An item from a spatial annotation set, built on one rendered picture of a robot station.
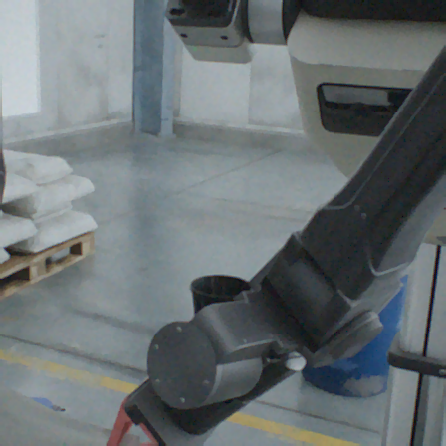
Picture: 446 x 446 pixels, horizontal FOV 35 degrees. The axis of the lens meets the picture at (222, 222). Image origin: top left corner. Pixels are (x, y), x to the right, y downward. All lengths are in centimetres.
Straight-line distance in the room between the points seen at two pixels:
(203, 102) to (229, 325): 894
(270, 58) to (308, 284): 853
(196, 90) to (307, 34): 854
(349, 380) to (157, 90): 692
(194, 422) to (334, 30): 51
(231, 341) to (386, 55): 47
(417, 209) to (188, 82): 904
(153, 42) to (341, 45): 856
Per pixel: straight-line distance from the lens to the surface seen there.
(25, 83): 758
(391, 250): 44
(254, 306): 49
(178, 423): 56
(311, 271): 49
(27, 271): 403
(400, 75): 82
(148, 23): 942
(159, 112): 939
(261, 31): 90
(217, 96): 927
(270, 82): 900
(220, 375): 45
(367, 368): 293
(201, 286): 341
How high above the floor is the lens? 141
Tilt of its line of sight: 15 degrees down
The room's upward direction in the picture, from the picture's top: 3 degrees clockwise
